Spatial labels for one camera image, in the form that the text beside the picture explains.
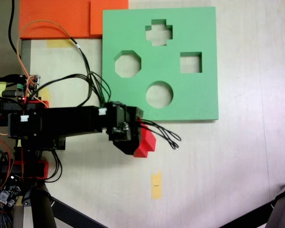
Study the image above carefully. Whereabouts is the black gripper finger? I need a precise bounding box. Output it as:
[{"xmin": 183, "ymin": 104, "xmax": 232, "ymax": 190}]
[{"xmin": 113, "ymin": 139, "xmax": 141, "ymax": 156}]

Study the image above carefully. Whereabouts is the red cross columnar block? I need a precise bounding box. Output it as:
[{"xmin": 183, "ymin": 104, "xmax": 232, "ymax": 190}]
[{"xmin": 133, "ymin": 123, "xmax": 157, "ymax": 158}]

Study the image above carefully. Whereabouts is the yellow tape marker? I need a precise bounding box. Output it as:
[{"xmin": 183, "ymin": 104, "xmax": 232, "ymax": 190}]
[{"xmin": 151, "ymin": 170, "xmax": 162, "ymax": 200}]

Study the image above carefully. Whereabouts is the green shape sorter board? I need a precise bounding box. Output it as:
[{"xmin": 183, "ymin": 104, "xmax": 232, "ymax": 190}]
[{"xmin": 101, "ymin": 6, "xmax": 219, "ymax": 123}]

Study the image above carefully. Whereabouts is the yellow tape patch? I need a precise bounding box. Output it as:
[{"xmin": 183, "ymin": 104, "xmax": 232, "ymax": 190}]
[{"xmin": 39, "ymin": 87, "xmax": 52, "ymax": 103}]

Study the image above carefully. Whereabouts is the red table clamp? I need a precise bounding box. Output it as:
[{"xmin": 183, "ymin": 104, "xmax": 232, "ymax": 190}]
[
  {"xmin": 0, "ymin": 160, "xmax": 49, "ymax": 180},
  {"xmin": 0, "ymin": 99, "xmax": 49, "ymax": 112}
]

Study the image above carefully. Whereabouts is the controller circuit board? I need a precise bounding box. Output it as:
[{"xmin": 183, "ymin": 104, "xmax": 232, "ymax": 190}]
[{"xmin": 15, "ymin": 74, "xmax": 41, "ymax": 102}]

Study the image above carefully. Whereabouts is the yellow tape strip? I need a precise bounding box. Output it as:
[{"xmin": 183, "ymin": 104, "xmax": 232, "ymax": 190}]
[{"xmin": 47, "ymin": 39, "xmax": 73, "ymax": 48}]

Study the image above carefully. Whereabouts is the orange foam square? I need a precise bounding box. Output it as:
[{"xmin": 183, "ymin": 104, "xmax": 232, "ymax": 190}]
[{"xmin": 90, "ymin": 0, "xmax": 129, "ymax": 36}]

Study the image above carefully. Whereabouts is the black slim tripod leg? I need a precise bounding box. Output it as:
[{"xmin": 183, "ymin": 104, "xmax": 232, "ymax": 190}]
[{"xmin": 22, "ymin": 184, "xmax": 109, "ymax": 228}]

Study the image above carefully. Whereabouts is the orange foam slab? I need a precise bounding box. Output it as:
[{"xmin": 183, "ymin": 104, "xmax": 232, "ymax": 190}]
[{"xmin": 19, "ymin": 0, "xmax": 103, "ymax": 40}]

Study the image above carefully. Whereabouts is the small power circuit board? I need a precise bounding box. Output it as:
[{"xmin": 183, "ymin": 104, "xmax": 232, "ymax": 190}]
[{"xmin": 0, "ymin": 175, "xmax": 22, "ymax": 210}]

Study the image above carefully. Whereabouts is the grey thick tripod leg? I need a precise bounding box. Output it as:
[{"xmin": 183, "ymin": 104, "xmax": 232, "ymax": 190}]
[{"xmin": 218, "ymin": 178, "xmax": 285, "ymax": 228}]

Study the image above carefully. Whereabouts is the black gripper wire loop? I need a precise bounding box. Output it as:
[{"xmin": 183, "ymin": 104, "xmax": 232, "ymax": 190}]
[{"xmin": 139, "ymin": 118, "xmax": 182, "ymax": 150}]

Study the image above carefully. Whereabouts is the black arm wire bundle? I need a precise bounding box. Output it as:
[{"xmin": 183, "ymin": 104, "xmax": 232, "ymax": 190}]
[{"xmin": 37, "ymin": 72, "xmax": 112, "ymax": 109}]

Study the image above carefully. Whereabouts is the black usb plug cable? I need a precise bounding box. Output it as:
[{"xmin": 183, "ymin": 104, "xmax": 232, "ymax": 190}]
[{"xmin": 0, "ymin": 75, "xmax": 22, "ymax": 84}]

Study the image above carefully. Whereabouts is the orange thin cable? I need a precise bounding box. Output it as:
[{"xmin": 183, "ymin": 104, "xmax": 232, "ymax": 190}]
[{"xmin": 16, "ymin": 20, "xmax": 78, "ymax": 83}]

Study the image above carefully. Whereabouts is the black thick cable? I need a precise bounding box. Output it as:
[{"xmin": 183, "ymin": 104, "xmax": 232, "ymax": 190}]
[{"xmin": 9, "ymin": 0, "xmax": 18, "ymax": 55}]

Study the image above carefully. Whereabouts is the braided grey cable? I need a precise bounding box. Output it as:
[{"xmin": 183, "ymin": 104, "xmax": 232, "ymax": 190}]
[{"xmin": 0, "ymin": 148, "xmax": 14, "ymax": 228}]

